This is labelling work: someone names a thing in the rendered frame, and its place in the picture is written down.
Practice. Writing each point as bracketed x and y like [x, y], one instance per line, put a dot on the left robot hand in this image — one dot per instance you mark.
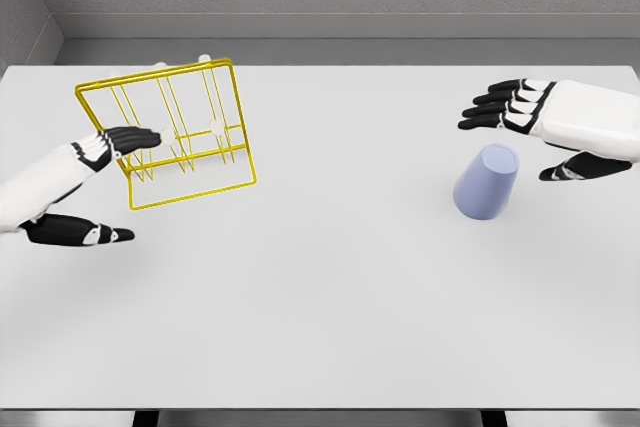
[47, 172]

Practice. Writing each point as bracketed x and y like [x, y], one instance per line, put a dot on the lavender cup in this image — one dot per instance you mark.
[486, 182]

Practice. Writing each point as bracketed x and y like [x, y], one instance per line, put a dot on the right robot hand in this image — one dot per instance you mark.
[580, 117]

